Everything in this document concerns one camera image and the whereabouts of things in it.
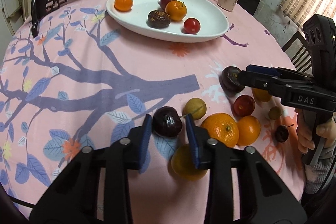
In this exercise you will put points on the smooth orange front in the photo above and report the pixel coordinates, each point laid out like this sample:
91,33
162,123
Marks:
249,130

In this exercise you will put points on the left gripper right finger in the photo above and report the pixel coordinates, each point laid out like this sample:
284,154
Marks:
243,187

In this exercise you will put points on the bumpy mandarin orange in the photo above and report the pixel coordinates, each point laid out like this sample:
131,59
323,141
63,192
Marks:
222,127

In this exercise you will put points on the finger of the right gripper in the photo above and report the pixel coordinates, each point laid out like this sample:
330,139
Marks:
277,87
283,73

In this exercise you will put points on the small dark cherry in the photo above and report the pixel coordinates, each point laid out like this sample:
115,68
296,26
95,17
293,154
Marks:
166,122

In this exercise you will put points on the person's right hand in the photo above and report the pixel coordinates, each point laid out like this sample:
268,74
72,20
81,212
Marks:
304,133

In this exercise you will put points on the white oval plate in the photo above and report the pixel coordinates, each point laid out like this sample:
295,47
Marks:
183,21

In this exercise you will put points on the dark mangosteen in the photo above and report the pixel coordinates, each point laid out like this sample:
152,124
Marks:
158,19
229,80

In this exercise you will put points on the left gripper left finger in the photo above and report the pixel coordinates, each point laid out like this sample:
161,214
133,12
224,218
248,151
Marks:
75,190

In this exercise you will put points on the dark cherry with stem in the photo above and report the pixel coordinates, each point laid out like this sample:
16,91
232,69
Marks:
281,133

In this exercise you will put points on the pink printed tablecloth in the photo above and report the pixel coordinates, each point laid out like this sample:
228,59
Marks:
86,80

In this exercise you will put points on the small tan longan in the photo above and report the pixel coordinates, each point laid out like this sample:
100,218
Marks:
274,113
196,107

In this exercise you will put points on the red cherry tomato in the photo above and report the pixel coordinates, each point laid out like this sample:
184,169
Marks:
191,26
244,105

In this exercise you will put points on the yellow plum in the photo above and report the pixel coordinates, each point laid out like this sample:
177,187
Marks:
183,166

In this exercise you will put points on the small mandarin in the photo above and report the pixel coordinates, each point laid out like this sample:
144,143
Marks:
123,5

